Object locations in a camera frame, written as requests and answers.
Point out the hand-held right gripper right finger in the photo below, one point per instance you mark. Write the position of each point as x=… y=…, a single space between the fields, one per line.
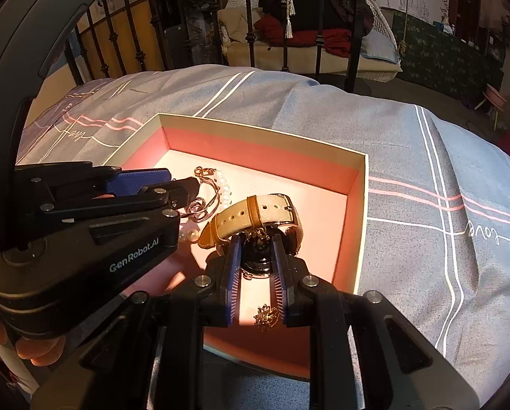
x=280 y=273

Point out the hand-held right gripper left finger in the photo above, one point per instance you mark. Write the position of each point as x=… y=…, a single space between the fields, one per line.
x=233 y=273

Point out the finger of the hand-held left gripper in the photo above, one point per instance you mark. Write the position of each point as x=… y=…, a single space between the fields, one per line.
x=182 y=192
x=139 y=179

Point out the thin metal bangle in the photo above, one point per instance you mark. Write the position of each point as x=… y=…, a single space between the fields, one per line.
x=197 y=211

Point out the grey box with pink lining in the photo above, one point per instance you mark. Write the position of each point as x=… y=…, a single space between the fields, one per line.
x=280 y=153

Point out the person's left hand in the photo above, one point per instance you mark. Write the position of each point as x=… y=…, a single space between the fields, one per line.
x=39 y=350

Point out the orange wooden board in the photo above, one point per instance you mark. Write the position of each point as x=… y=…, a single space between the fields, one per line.
x=122 y=38

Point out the white wicker swing chair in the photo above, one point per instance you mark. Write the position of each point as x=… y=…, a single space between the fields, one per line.
x=255 y=53

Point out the red cloth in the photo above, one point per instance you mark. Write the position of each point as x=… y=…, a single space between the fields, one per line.
x=336 y=40

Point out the black cloth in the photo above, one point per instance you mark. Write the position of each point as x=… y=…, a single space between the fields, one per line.
x=315 y=4

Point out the green patterned counter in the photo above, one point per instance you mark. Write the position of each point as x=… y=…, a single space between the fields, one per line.
x=443 y=55

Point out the pink stool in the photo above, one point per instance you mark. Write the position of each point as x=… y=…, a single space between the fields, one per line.
x=494 y=96

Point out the black metal bed frame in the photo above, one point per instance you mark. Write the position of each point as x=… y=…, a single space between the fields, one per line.
x=354 y=51

